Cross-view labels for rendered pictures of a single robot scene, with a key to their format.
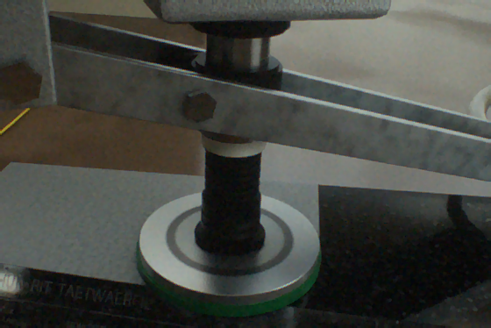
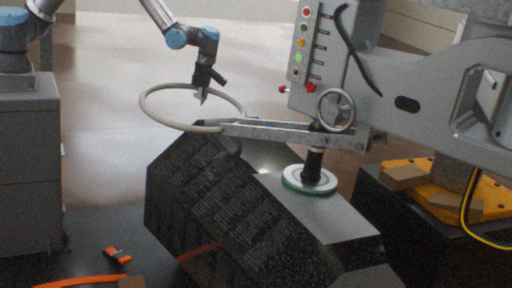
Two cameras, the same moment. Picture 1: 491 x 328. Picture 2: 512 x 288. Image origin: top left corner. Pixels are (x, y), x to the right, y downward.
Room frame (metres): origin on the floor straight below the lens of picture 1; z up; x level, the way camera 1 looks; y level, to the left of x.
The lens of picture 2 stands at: (1.69, 1.30, 1.69)
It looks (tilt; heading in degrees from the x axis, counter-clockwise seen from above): 24 degrees down; 235
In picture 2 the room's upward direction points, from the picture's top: 9 degrees clockwise
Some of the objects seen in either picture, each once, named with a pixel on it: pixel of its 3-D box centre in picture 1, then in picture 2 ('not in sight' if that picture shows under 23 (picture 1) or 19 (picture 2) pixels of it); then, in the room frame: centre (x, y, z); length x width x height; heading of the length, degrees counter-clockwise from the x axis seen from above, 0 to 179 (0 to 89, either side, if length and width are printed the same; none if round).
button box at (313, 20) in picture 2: not in sight; (303, 42); (0.66, -0.01, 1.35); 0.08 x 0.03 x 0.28; 110
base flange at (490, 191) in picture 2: not in sight; (452, 186); (-0.17, 0.18, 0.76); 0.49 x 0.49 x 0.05; 83
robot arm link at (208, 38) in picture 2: not in sight; (209, 41); (0.62, -0.77, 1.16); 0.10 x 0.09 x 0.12; 143
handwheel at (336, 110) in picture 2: not in sight; (340, 108); (0.60, 0.17, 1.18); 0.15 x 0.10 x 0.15; 110
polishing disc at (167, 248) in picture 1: (229, 239); (310, 178); (0.53, 0.01, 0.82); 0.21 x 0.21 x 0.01
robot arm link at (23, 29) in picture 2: not in sight; (10, 27); (1.42, -1.16, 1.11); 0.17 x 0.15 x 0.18; 53
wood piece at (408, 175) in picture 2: not in sight; (403, 176); (0.08, 0.10, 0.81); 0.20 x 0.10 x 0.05; 1
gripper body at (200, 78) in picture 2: not in sight; (202, 74); (0.63, -0.78, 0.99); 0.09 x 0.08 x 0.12; 141
